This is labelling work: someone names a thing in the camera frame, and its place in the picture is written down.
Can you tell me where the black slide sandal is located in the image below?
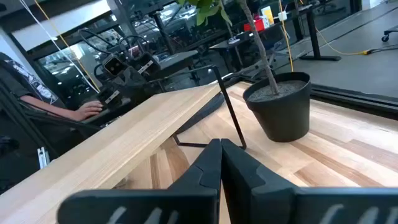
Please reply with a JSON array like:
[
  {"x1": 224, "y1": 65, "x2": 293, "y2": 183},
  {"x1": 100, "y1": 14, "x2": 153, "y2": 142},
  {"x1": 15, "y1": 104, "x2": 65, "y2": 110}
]
[{"x1": 174, "y1": 91, "x2": 225, "y2": 135}]

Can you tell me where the person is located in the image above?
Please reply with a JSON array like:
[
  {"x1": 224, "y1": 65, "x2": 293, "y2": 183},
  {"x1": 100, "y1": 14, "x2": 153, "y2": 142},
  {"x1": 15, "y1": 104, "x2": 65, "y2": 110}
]
[{"x1": 0, "y1": 51, "x2": 104, "y2": 123}]

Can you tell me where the yellow box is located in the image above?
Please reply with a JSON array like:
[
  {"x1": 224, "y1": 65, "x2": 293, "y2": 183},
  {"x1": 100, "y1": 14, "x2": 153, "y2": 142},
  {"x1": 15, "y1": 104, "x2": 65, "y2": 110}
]
[{"x1": 261, "y1": 5, "x2": 275, "y2": 26}]

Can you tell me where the white cable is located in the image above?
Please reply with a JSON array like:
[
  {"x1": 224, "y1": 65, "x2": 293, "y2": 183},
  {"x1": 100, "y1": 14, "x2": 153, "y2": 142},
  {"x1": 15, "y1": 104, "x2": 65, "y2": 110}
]
[{"x1": 18, "y1": 0, "x2": 100, "y2": 93}]

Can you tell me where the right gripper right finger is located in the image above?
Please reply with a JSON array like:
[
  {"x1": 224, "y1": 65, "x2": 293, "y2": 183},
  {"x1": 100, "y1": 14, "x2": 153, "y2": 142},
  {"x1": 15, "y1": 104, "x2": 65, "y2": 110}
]
[{"x1": 220, "y1": 138, "x2": 398, "y2": 224}]

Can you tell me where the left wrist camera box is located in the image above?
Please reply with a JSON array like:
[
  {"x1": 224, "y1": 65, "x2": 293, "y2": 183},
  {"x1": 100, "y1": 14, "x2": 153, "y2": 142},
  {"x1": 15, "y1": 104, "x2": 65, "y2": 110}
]
[{"x1": 101, "y1": 53, "x2": 127, "y2": 77}]

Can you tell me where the silver metal bracket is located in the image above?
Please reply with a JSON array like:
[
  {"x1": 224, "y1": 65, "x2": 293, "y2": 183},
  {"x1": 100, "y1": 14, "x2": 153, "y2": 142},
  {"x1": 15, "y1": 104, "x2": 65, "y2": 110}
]
[{"x1": 36, "y1": 146, "x2": 51, "y2": 170}]

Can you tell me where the leafy plant in black pot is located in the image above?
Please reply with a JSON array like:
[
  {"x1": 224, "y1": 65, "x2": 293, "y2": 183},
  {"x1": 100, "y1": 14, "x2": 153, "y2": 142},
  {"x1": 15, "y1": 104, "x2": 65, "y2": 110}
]
[{"x1": 177, "y1": 0, "x2": 312, "y2": 143}]

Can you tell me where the black desk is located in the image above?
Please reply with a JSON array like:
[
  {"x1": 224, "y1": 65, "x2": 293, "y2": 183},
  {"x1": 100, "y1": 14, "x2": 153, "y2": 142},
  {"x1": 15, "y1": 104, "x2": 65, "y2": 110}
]
[
  {"x1": 157, "y1": 49, "x2": 201, "y2": 86},
  {"x1": 208, "y1": 4, "x2": 342, "y2": 74}
]

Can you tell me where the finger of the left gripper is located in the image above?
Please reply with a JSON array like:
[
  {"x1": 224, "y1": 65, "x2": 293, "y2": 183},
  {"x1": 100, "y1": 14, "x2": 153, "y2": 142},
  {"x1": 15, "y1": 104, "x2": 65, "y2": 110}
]
[
  {"x1": 98, "y1": 87, "x2": 124, "y2": 108},
  {"x1": 136, "y1": 52, "x2": 162, "y2": 77}
]

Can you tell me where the red box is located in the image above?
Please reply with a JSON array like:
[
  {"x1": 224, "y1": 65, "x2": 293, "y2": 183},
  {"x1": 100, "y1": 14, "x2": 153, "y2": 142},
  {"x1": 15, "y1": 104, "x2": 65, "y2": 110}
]
[{"x1": 243, "y1": 17, "x2": 266, "y2": 33}]

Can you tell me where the office chair base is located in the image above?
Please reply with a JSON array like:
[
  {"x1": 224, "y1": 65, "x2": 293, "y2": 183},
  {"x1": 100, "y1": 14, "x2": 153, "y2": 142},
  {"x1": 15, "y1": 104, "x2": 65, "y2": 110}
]
[{"x1": 381, "y1": 24, "x2": 398, "y2": 43}]

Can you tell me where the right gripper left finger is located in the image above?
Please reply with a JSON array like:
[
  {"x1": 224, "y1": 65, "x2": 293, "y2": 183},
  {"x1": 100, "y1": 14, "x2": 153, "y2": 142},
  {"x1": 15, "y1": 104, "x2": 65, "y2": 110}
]
[{"x1": 57, "y1": 138, "x2": 223, "y2": 224}]

